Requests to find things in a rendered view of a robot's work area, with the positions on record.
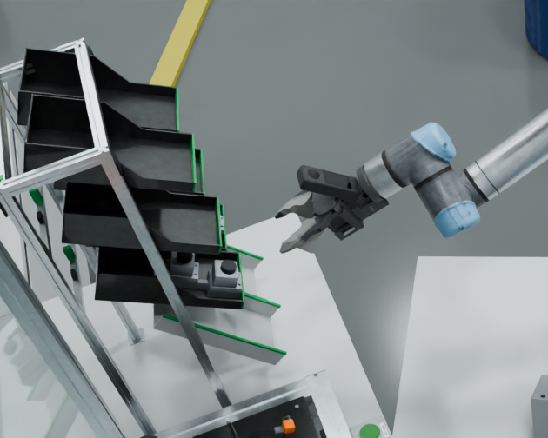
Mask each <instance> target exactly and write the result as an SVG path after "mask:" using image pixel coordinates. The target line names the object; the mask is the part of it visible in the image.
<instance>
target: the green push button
mask: <svg viewBox="0 0 548 438"><path fill-rule="evenodd" d="M359 435H360V438H380V436H381V433H380V430H379V427H378V426H377V425H375V424H366V425H364V426H363V427H361V429H360V431H359Z"/></svg>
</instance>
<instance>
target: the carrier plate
mask: <svg viewBox="0 0 548 438"><path fill-rule="evenodd" d="M287 415H289V416H290V418H291V419H292V420H293V422H294V425H295V431H294V432H293V433H291V438H319V437H318V434H317V430H316V428H315V425H314V422H313V420H312V418H311V413H310V411H309V409H308V406H307V403H306V400H305V398H304V396H301V397H298V398H297V399H294V400H291V401H288V402H285V403H282V404H280V405H277V406H275V407H273V408H268V409H266V410H264V411H261V412H259V413H256V414H254V415H250V416H247V417H245V418H243V419H240V420H238V421H234V422H232V423H231V424H232V426H233V428H234V429H235V431H236V433H237V436H238V438H240V437H242V436H243V435H245V434H247V433H250V432H251V431H254V430H258V429H264V428H268V429H274V427H281V426H282V424H283V420H282V418H283V417H285V416H287ZM192 438H234V437H233V435H232V433H231V431H230V429H229V427H228V425H227V424H226V425H223V426H222V427H219V428H215V429H212V430H210V431H208V432H205V433H202V434H200V435H196V436H194V437H192Z"/></svg>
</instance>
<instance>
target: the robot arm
mask: <svg viewBox="0 0 548 438"><path fill-rule="evenodd" d="M455 155H456V150H455V147H454V145H453V143H452V141H451V139H450V137H449V136H448V134H447V133H446V132H445V130H444V129H443V128H442V127H441V126H440V125H439V124H437V123H428V124H426V125H425V126H424V127H422V128H420V129H418V130H416V131H412V132H411V133H410V134H409V135H408V136H407V137H405V138H404V139H402V140H400V141H399V142H397V143H395V144H394V145H392V146H390V148H388V149H386V150H385V151H383V152H381V153H380V154H378V155H377V156H374V157H373V158H372V159H371V160H369V161H367V162H366V163H365V164H364V165H363V166H361V167H360V168H358V169H357V170H356V174H357V178H358V179H357V178H356V177H353V176H347V175H343V174H339V173H336V172H331V171H328V170H324V169H318V168H314V167H311V166H306V165H301V166H300V167H299V169H298V171H297V179H298V183H299V187H300V189H301V190H302V191H301V192H299V193H298V194H296V195H295V197H293V198H292V199H290V200H289V201H288V202H287V203H286V204H285V205H284V206H283V207H282V208H281V209H280V210H279V211H278V212H277V213H276V214H275V218H276V219H278V218H281V217H284V216H286V215H288V214H290V213H295V214H297V215H299V216H302V217H303V218H306V220H305V221H304V222H303V223H302V225H301V227H300V228H299V229H298V230H297V231H296V232H294V233H292V234H291V236H290V237H289V238H288V239H286V240H285V241H283V243H282V245H281V248H280V250H279V252H280V253H281V254H283V253H287V252H289V251H292V250H293V249H296V248H298V249H301V250H303V251H306V252H308V253H311V254H313V253H316V252H317V251H318V250H319V243H318V240H317V239H318V238H319V237H320V236H321V235H322V233H323V232H324V230H325V229H326V228H328V229H330V230H331V231H332V232H335V233H334V235H335V236H336V237H338V238H339V239H340V240H341V241H342V240H344V239H345V238H346V237H348V236H350V235H352V234H353V233H355V232H357V231H358V230H360V229H361V228H363V227H364V224H363V220H364V219H365V218H367V217H369V216H371V215H373V214H374V213H376V212H378V211H379V210H381V209H382V208H384V207H386V206H387V205H389V202H388V200H386V198H388V197H389V196H392V195H393V194H395V193H397V192H398V191H399V190H401V189H403V188H404V187H406V186H408V185H410V184H412V186H413V188H414V189H415V190H416V192H417V194H418V196H419V198H420V200H421V201H422V203H423V205H424V206H425V208H426V209H427V211H428V213H429V214H430V216H431V218H432V220H433V221H434V225H435V227H437V228H438V230H439V231H440V233H441V234H442V236H443V237H444V238H447V239H449V238H452V237H453V236H455V235H457V234H459V233H461V232H463V231H464V230H466V229H468V228H469V227H471V226H473V225H474V224H476V223H478V222H479V221H480V214H479V213H478V211H477V209H479V208H480V207H481V206H483V205H484V204H486V203H487V202H489V201H490V200H491V199H492V198H493V197H494V196H496V195H498V194H499V193H500V192H502V191H503V190H505V189H506V188H508V187H509V186H511V185H512V184H513V183H515V182H516V181H517V180H519V179H520V178H521V177H523V176H525V175H526V174H528V173H529V172H530V171H532V170H533V169H535V168H536V167H537V166H538V165H540V164H541V163H543V162H544V161H546V160H547V159H548V109H546V110H545V111H543V112H542V113H541V114H539V115H538V116H536V117H535V118H533V119H532V120H531V121H529V122H528V123H527V124H526V125H525V126H523V127H522V128H520V129H519V130H517V131H516V132H515V133H513V134H512V135H510V136H509V137H507V138H506V139H505V140H504V141H503V142H501V143H500V144H498V145H497V146H496V147H494V148H493V149H491V150H490V151H488V152H487V153H486V154H484V155H483V156H481V157H480V158H479V159H478V160H477V161H475V162H474V163H472V164H471V165H470V166H468V167H467V168H466V169H464V170H462V171H461V172H459V173H458V174H457V175H456V174H455V172H454V170H453V169H452V167H451V165H450V163H449V161H451V159H452V158H453V157H454V156H455ZM314 216H315V219H311V218H313V217H314ZM352 228H355V229H354V230H353V231H352V232H350V233H349V234H347V235H344V233H345V232H347V231H348V230H350V229H352Z"/></svg>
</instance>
